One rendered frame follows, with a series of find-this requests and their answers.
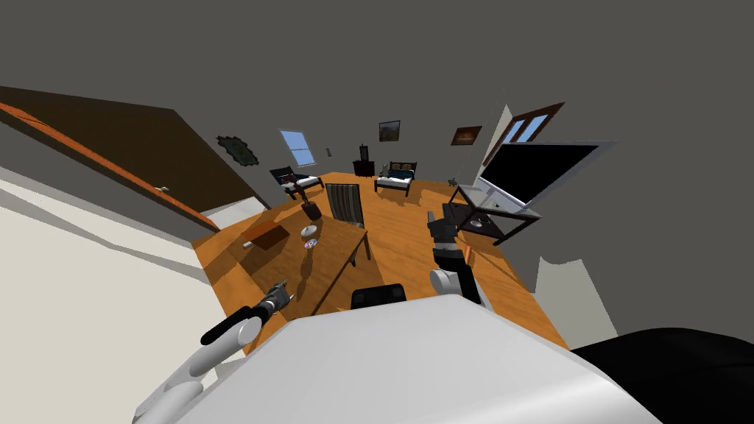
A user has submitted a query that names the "dark television stand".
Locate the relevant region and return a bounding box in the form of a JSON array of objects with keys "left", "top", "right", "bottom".
[{"left": 441, "top": 183, "right": 543, "bottom": 247}]

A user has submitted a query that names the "green wall ornament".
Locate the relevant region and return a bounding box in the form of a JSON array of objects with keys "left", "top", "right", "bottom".
[{"left": 215, "top": 135, "right": 260, "bottom": 169}]

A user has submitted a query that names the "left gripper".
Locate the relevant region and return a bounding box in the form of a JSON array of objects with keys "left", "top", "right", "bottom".
[{"left": 262, "top": 279, "right": 297, "bottom": 313}]

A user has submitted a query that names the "brown flat box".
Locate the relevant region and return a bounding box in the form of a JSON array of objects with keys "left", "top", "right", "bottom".
[{"left": 241, "top": 220, "right": 292, "bottom": 252}]

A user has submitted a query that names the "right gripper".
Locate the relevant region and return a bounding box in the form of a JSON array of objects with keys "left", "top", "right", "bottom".
[{"left": 426, "top": 208, "right": 460, "bottom": 241}]

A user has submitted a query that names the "dark cabinet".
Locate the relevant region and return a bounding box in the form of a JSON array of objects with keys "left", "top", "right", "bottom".
[{"left": 353, "top": 144, "right": 376, "bottom": 178}]

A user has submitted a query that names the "grey television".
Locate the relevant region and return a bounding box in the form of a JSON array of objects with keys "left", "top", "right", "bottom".
[{"left": 476, "top": 140, "right": 618, "bottom": 208}]

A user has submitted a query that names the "dark sofa with white cushion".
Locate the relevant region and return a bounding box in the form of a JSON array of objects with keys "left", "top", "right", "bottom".
[{"left": 373, "top": 161, "right": 419, "bottom": 198}]

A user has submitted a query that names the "striped chair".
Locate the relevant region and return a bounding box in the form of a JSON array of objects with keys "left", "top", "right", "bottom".
[{"left": 325, "top": 183, "right": 366, "bottom": 229}]

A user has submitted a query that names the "wooden table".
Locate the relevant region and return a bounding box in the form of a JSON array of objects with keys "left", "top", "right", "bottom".
[{"left": 226, "top": 202, "right": 373, "bottom": 320}]

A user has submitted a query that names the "dark brown door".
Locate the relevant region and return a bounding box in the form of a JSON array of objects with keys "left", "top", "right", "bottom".
[{"left": 0, "top": 85, "right": 272, "bottom": 233}]

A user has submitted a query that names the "dark armchair with white cushion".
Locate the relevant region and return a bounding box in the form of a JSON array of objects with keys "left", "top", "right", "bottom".
[{"left": 269, "top": 166, "right": 325, "bottom": 202}]

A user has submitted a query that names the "brown framed picture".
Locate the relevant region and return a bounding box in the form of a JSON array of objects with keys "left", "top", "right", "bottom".
[{"left": 450, "top": 125, "right": 484, "bottom": 147}]

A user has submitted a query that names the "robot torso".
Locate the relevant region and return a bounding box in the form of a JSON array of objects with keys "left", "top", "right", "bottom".
[{"left": 175, "top": 283, "right": 663, "bottom": 424}]

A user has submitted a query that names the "blue window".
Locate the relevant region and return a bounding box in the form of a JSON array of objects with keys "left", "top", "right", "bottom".
[{"left": 278, "top": 129, "right": 317, "bottom": 169}]

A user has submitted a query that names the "brown framed window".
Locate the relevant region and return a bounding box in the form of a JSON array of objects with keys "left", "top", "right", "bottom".
[{"left": 482, "top": 102, "right": 566, "bottom": 169}]

